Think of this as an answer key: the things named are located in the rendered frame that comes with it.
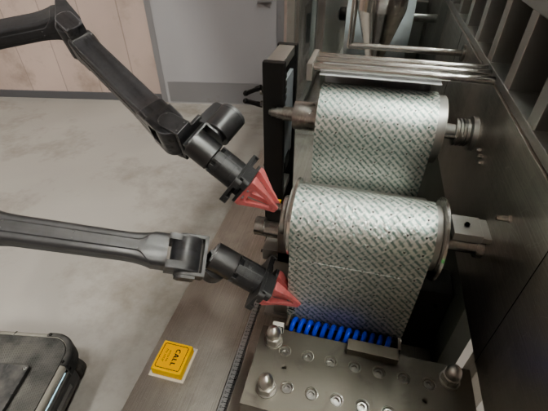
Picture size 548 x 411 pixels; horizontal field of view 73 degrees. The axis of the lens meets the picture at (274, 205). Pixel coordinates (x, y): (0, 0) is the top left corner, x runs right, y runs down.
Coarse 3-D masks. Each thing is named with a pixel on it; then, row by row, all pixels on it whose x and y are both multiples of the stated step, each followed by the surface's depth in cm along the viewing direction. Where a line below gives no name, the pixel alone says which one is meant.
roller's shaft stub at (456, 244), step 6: (450, 234) 64; (450, 240) 63; (450, 246) 63; (456, 246) 63; (462, 246) 63; (468, 246) 63; (474, 246) 62; (480, 246) 62; (468, 252) 63; (474, 252) 63; (480, 252) 62
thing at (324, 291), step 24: (312, 264) 67; (288, 288) 73; (312, 288) 72; (336, 288) 70; (360, 288) 68; (384, 288) 67; (408, 288) 65; (288, 312) 78; (312, 312) 76; (336, 312) 74; (360, 312) 73; (384, 312) 71; (408, 312) 69; (384, 336) 75
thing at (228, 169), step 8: (224, 152) 68; (216, 160) 68; (224, 160) 68; (232, 160) 68; (240, 160) 70; (256, 160) 73; (208, 168) 70; (216, 168) 68; (224, 168) 68; (232, 168) 68; (240, 168) 68; (216, 176) 69; (224, 176) 68; (232, 176) 68; (240, 176) 66; (224, 184) 70; (232, 184) 66; (240, 184) 65; (224, 192) 68; (224, 200) 69
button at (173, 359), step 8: (168, 344) 85; (176, 344) 85; (160, 352) 83; (168, 352) 83; (176, 352) 83; (184, 352) 83; (192, 352) 85; (160, 360) 82; (168, 360) 82; (176, 360) 82; (184, 360) 82; (152, 368) 81; (160, 368) 80; (168, 368) 80; (176, 368) 80; (184, 368) 81; (168, 376) 81; (176, 376) 80
